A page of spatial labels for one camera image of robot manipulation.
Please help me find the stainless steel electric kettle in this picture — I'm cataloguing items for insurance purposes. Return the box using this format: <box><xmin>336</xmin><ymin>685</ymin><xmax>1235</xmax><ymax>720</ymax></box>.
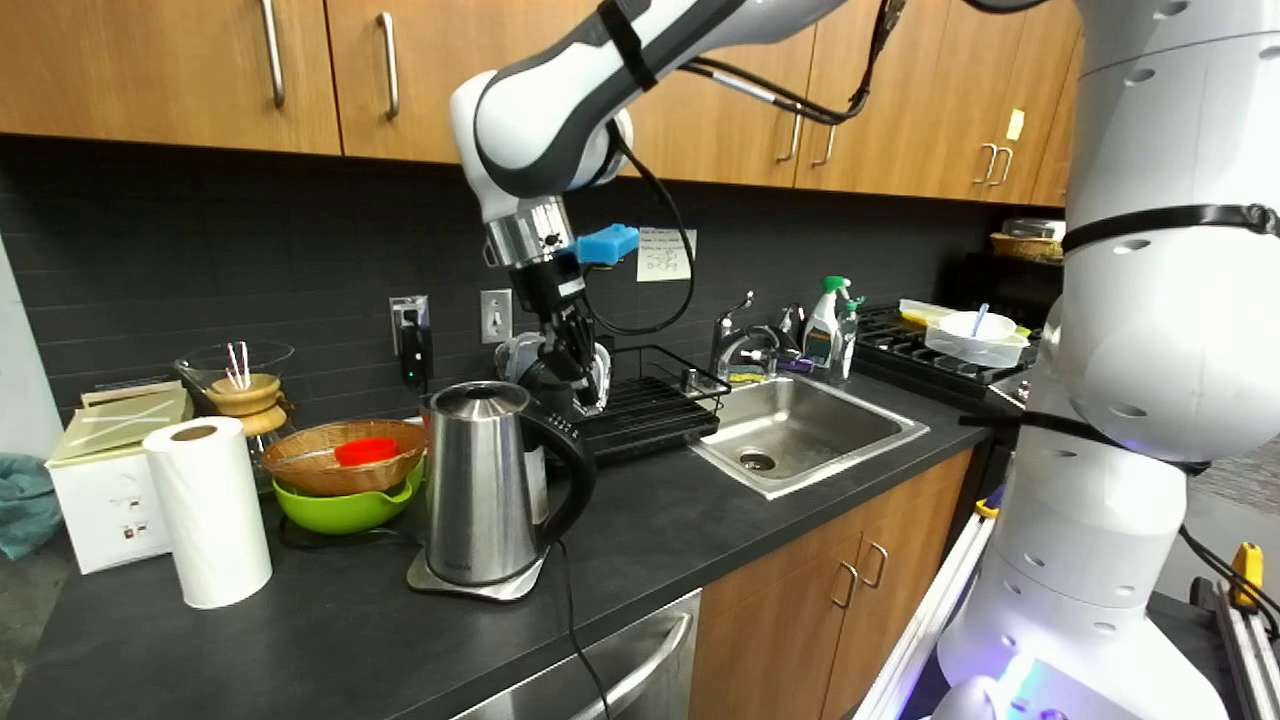
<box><xmin>422</xmin><ymin>377</ymin><xmax>599</xmax><ymax>590</ymax></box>

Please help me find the white cardboard box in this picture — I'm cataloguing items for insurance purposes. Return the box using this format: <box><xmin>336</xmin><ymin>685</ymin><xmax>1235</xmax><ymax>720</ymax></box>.
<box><xmin>46</xmin><ymin>445</ymin><xmax>176</xmax><ymax>578</ymax></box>

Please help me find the stainless steel sink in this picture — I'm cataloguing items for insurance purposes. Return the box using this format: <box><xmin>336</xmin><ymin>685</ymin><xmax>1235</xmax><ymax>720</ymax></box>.
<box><xmin>691</xmin><ymin>373</ymin><xmax>933</xmax><ymax>505</ymax></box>

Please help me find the black plug adapter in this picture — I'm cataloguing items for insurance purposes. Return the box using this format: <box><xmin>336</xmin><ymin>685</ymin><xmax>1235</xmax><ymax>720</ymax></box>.
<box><xmin>398</xmin><ymin>318</ymin><xmax>436</xmax><ymax>392</ymax></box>

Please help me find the spray bottle with green trigger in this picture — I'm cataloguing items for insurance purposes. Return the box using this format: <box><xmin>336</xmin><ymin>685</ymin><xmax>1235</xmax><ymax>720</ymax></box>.
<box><xmin>802</xmin><ymin>270</ymin><xmax>865</xmax><ymax>383</ymax></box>

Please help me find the wooden bowl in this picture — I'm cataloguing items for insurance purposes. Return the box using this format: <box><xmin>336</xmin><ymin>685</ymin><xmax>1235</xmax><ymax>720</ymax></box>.
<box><xmin>260</xmin><ymin>421</ymin><xmax>431</xmax><ymax>498</ymax></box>

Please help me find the clear round plastic lid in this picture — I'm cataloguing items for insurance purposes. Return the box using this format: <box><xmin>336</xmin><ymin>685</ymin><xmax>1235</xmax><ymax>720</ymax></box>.
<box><xmin>492</xmin><ymin>326</ymin><xmax>619</xmax><ymax>417</ymax></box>

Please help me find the tan flat packet box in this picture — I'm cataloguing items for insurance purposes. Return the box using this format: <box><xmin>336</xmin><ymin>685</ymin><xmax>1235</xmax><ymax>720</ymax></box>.
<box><xmin>55</xmin><ymin>380</ymin><xmax>201</xmax><ymax>462</ymax></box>

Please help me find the wicker basket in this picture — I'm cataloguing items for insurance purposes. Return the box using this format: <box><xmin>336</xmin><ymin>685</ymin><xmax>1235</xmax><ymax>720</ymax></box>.
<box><xmin>987</xmin><ymin>215</ymin><xmax>1073</xmax><ymax>266</ymax></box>

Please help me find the silver dishwasher handle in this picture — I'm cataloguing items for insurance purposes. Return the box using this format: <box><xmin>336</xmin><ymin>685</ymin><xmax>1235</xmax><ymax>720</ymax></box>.
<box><xmin>572</xmin><ymin>608</ymin><xmax>699</xmax><ymax>720</ymax></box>

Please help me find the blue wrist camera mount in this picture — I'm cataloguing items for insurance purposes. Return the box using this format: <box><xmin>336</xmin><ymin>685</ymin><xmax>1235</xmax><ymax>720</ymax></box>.
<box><xmin>572</xmin><ymin>218</ymin><xmax>645</xmax><ymax>270</ymax></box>

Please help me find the white dish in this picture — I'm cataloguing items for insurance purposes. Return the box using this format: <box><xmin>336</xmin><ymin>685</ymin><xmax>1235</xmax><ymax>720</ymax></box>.
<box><xmin>898</xmin><ymin>294</ymin><xmax>1037</xmax><ymax>373</ymax></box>

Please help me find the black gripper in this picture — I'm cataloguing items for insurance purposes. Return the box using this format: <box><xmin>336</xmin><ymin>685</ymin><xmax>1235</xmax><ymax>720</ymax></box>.
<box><xmin>512</xmin><ymin>257</ymin><xmax>619</xmax><ymax>417</ymax></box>

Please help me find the green plastic bowl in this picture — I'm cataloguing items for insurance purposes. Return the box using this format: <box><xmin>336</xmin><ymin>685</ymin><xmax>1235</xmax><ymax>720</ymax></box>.
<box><xmin>270</xmin><ymin>455</ymin><xmax>431</xmax><ymax>540</ymax></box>

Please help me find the stainless steel dishwasher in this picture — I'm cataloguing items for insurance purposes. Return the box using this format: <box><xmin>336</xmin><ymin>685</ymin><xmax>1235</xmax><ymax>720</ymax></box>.
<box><xmin>454</xmin><ymin>586</ymin><xmax>709</xmax><ymax>720</ymax></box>

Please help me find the white metal frame rail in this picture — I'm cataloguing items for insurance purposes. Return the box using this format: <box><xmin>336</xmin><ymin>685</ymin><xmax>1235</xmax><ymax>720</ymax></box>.
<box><xmin>853</xmin><ymin>498</ymin><xmax>1005</xmax><ymax>720</ymax></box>

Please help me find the wooden utensil holder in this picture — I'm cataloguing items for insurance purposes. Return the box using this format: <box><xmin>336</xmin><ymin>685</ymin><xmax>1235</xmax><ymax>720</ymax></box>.
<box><xmin>174</xmin><ymin>336</ymin><xmax>301</xmax><ymax>438</ymax></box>

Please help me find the small white wall outlet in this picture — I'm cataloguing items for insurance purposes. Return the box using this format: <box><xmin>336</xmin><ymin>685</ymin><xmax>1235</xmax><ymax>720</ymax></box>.
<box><xmin>478</xmin><ymin>283</ymin><xmax>517</xmax><ymax>346</ymax></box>

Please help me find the teal cloth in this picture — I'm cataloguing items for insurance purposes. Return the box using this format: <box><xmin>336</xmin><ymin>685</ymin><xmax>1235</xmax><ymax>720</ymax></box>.
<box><xmin>0</xmin><ymin>450</ymin><xmax>64</xmax><ymax>565</ymax></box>

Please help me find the wooden lower cabinet door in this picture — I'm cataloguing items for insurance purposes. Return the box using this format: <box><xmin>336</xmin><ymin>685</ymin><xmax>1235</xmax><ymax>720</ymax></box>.
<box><xmin>818</xmin><ymin>445</ymin><xmax>979</xmax><ymax>720</ymax></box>
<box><xmin>687</xmin><ymin>512</ymin><xmax>861</xmax><ymax>720</ymax></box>

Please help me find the black kettle power cord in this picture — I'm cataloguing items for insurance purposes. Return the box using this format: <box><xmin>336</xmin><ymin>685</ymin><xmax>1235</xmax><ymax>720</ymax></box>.
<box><xmin>548</xmin><ymin>536</ymin><xmax>619</xmax><ymax>720</ymax></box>

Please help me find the chrome faucet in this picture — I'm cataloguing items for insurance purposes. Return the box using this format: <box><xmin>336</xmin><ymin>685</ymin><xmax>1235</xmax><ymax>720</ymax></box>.
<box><xmin>709</xmin><ymin>288</ymin><xmax>792</xmax><ymax>383</ymax></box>

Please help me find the black wire dish rack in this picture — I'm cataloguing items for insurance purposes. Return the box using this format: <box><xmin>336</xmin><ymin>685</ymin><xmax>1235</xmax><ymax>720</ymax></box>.
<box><xmin>533</xmin><ymin>338</ymin><xmax>736</xmax><ymax>466</ymax></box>

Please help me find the wide white wall outlet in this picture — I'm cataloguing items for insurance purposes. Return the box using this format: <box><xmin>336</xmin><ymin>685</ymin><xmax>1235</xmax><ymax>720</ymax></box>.
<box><xmin>634</xmin><ymin>225</ymin><xmax>699</xmax><ymax>288</ymax></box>

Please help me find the black drying tray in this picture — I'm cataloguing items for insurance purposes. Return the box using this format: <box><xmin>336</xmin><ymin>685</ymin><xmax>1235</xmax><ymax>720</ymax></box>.
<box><xmin>853</xmin><ymin>310</ymin><xmax>1037</xmax><ymax>411</ymax></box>

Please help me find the white paper towel roll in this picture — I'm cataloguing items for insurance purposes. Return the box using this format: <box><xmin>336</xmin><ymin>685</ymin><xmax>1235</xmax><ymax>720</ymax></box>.
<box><xmin>142</xmin><ymin>411</ymin><xmax>276</xmax><ymax>612</ymax></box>

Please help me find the silver kettle base plate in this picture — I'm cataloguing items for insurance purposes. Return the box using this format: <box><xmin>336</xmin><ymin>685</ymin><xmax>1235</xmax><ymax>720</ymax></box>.
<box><xmin>405</xmin><ymin>540</ymin><xmax>551</xmax><ymax>608</ymax></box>

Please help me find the silver wall outlet plate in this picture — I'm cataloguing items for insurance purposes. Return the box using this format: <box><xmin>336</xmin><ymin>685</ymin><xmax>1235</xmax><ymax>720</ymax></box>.
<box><xmin>388</xmin><ymin>290</ymin><xmax>436</xmax><ymax>360</ymax></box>

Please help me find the small red lid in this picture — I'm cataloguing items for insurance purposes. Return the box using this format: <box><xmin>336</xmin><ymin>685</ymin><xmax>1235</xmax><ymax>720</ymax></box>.
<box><xmin>334</xmin><ymin>436</ymin><xmax>405</xmax><ymax>472</ymax></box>

